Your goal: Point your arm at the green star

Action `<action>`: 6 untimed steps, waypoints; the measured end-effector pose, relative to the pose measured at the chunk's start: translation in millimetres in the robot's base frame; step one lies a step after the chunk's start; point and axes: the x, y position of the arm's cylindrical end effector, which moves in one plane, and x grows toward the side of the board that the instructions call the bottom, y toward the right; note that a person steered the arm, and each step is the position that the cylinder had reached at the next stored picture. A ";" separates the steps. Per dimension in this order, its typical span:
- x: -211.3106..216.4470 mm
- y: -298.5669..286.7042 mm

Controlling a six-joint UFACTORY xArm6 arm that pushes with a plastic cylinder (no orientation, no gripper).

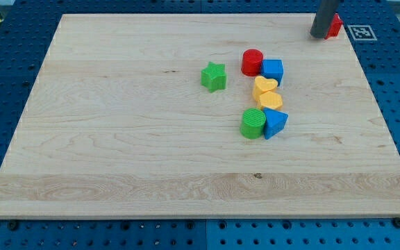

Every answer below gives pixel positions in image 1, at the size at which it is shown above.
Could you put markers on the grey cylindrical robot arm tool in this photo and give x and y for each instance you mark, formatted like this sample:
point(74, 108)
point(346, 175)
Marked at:
point(323, 18)

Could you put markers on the green star block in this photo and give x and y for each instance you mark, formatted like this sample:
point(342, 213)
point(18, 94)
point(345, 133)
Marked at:
point(214, 77)

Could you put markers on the green cylinder block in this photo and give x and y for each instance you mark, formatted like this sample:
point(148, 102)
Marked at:
point(252, 124)

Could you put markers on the yellow heart block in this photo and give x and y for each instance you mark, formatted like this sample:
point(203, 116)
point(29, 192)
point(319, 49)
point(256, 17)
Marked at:
point(262, 85)

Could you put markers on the blue triangle block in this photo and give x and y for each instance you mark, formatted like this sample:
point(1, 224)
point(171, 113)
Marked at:
point(275, 122)

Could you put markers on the yellow hexagon block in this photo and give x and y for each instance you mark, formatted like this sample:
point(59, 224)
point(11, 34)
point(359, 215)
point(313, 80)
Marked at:
point(270, 100)

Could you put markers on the red cylinder block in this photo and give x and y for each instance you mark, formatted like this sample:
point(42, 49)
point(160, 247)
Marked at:
point(251, 62)

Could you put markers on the light wooden board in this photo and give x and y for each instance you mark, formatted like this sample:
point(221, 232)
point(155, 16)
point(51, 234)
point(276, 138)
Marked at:
point(119, 126)

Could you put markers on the blue cube block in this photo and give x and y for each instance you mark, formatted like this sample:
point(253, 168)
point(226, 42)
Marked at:
point(272, 68)

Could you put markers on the red block behind tool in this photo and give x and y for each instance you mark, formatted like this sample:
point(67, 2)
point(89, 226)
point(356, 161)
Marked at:
point(335, 27)

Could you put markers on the white fiducial marker tag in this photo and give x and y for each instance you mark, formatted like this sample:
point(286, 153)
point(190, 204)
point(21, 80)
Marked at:
point(362, 32)

